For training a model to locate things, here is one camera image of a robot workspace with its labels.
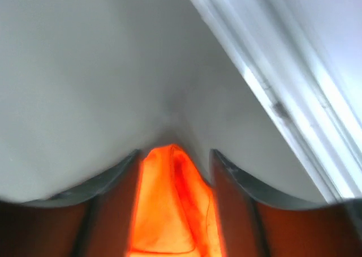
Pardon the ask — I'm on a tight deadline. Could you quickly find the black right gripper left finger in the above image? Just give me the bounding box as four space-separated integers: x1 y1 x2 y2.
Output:
1 149 141 256

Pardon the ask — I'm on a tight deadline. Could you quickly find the aluminium frame rail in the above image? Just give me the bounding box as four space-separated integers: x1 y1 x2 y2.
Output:
191 0 361 201

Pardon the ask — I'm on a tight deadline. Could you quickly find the orange t shirt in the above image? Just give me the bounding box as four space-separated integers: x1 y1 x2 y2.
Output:
126 144 223 256

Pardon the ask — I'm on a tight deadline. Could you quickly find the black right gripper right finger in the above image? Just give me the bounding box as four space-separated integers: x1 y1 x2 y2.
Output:
210 149 361 256

